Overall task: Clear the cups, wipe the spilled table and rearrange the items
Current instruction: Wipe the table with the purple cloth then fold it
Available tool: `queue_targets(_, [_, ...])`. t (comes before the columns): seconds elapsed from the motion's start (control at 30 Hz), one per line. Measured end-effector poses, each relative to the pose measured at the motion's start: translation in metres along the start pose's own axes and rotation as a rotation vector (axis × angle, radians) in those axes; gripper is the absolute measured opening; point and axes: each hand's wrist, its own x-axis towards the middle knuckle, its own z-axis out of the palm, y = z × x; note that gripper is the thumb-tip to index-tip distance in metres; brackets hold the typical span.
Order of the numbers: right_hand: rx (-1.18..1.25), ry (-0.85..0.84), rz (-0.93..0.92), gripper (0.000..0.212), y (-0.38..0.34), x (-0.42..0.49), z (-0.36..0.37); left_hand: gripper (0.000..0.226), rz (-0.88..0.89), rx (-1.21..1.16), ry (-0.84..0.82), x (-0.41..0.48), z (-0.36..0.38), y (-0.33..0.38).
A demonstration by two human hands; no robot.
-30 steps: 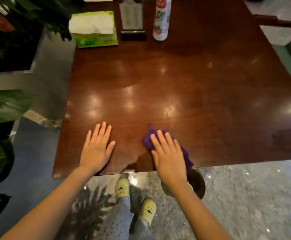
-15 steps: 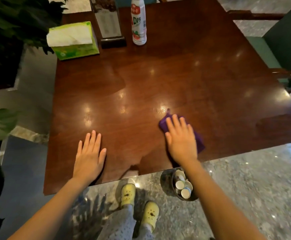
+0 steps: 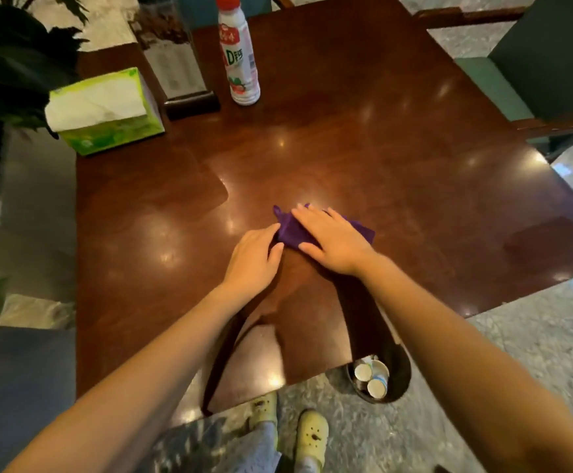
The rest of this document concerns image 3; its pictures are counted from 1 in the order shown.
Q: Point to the person's right hand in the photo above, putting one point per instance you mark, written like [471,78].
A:
[338,243]

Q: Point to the person's left hand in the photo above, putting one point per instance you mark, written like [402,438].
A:
[248,264]

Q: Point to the person's right thumb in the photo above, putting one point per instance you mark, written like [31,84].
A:
[312,251]

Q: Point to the person's left thumb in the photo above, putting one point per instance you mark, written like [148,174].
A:
[276,257]

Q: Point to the person's right little finger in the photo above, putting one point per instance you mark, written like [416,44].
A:
[340,217]

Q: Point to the person's right middle finger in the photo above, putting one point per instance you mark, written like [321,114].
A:
[318,216]

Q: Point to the purple cleaning cloth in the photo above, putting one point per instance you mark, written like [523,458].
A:
[291,231]

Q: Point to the person's left forearm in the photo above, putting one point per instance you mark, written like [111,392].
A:
[133,389]

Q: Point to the person's right forearm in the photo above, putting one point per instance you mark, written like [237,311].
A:
[463,369]

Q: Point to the white paper cup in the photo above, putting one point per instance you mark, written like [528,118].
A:
[381,367]
[377,388]
[363,372]

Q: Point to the black waste bin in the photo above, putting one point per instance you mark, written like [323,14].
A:
[399,374]

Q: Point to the yellow left clog shoe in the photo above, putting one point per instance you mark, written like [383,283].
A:
[264,409]

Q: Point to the yellow clog shoe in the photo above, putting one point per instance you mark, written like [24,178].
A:
[264,409]
[312,435]

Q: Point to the white drink bottle red cap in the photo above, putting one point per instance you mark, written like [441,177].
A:
[238,54]

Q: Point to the yellow right clog shoe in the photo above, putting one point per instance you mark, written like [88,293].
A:
[312,435]

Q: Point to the grey patterned trousers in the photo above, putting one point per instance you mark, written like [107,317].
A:
[254,450]

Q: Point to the clear menu stand black base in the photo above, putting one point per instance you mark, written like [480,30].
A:
[175,63]

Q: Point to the green tissue box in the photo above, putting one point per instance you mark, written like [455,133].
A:
[101,113]

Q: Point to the blue-grey seat cushion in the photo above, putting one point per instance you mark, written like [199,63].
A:
[28,394]

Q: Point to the green potted plant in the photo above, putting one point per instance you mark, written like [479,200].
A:
[13,59]

